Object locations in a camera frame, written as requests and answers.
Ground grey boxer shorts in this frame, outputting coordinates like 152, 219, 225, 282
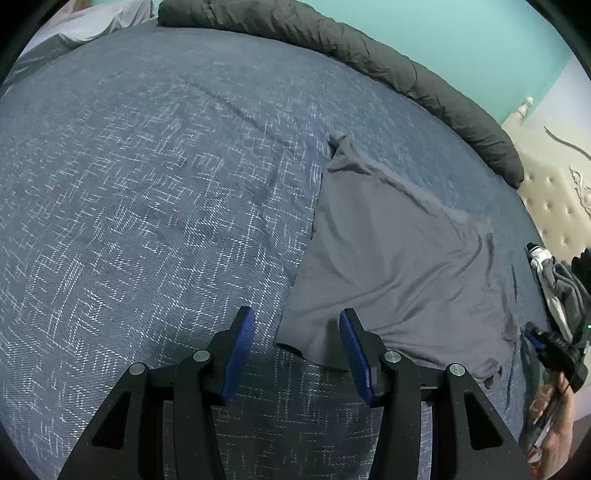
276, 133, 518, 384

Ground folded clothes pile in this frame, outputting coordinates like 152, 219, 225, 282
526, 243, 590, 345

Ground person's right hand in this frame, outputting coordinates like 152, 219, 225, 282
529, 373, 576, 479

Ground cream tufted headboard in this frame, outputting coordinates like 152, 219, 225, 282
502, 96, 590, 262

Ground blue bed sheet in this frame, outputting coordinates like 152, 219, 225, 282
1, 21, 545, 479

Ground dark grey rolled duvet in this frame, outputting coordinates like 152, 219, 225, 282
157, 1, 525, 189

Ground light grey pillow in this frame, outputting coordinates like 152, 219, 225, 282
1, 0, 156, 95

